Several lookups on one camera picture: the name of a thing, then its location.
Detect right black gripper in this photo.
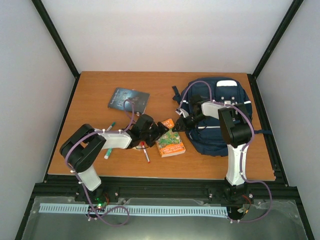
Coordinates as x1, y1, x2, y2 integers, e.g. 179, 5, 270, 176
173, 114, 209, 135

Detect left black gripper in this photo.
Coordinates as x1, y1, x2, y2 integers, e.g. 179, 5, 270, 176
141, 122, 170, 148

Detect red marker pen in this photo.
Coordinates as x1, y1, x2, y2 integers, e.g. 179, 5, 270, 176
141, 141, 151, 164

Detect orange green thick paperback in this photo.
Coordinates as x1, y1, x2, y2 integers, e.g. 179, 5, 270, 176
156, 118, 186, 158

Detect navy blue student backpack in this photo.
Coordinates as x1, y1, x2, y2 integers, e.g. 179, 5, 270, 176
171, 76, 272, 158

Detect dark blue fantasy book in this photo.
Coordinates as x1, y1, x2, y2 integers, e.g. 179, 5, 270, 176
107, 87, 150, 114

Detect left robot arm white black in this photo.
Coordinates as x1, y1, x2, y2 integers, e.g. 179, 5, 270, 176
59, 114, 169, 202

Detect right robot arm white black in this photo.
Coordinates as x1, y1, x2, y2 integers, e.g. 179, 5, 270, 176
172, 100, 255, 203

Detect teal capped white marker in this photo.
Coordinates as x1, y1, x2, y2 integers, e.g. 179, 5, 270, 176
106, 122, 116, 131

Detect green white glue stick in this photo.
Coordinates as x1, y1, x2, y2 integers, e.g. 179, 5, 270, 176
104, 148, 113, 159

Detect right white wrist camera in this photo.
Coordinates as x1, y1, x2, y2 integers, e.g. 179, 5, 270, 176
175, 108, 189, 118

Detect right black frame post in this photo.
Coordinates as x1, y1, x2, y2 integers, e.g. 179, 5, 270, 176
251, 0, 305, 78

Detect black frame post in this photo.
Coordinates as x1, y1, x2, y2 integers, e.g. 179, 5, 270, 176
31, 0, 81, 77
251, 0, 305, 78

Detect light blue slotted cable duct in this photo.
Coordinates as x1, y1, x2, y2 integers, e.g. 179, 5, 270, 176
38, 203, 228, 218

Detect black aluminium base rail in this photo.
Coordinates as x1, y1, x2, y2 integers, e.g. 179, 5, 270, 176
30, 175, 302, 206

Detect left black frame post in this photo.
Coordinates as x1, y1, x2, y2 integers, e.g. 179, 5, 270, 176
31, 0, 81, 77

